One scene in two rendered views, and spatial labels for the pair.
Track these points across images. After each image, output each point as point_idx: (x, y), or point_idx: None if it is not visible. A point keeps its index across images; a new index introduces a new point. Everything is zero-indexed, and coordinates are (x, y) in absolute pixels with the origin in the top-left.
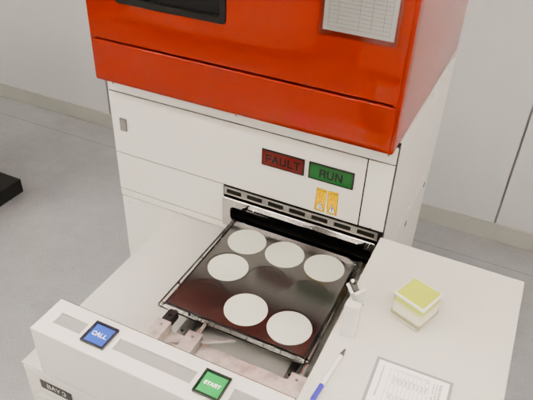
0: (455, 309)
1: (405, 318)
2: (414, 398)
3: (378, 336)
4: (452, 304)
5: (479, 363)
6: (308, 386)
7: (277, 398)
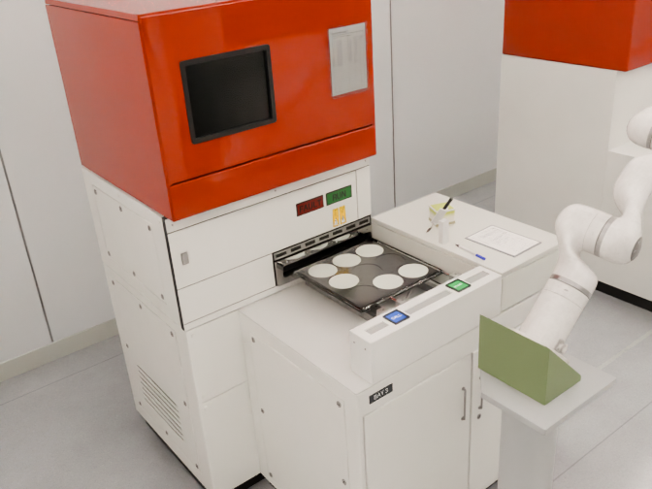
0: None
1: None
2: (496, 235)
3: (450, 235)
4: None
5: (482, 216)
6: (473, 259)
7: (476, 270)
